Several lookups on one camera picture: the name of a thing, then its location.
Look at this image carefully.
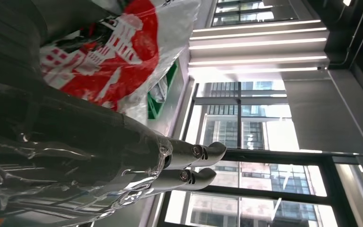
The green plastic crate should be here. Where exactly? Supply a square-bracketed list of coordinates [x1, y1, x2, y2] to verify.
[146, 59, 180, 120]

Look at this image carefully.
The long white ceiling light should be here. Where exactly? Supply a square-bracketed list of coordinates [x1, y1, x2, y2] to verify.
[188, 55, 328, 74]

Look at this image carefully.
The white ceiling light strip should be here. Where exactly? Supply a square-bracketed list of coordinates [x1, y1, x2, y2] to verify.
[190, 27, 328, 41]
[192, 19, 322, 33]
[189, 37, 328, 51]

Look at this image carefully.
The dark window frame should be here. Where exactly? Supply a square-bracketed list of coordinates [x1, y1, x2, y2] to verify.
[155, 0, 363, 227]

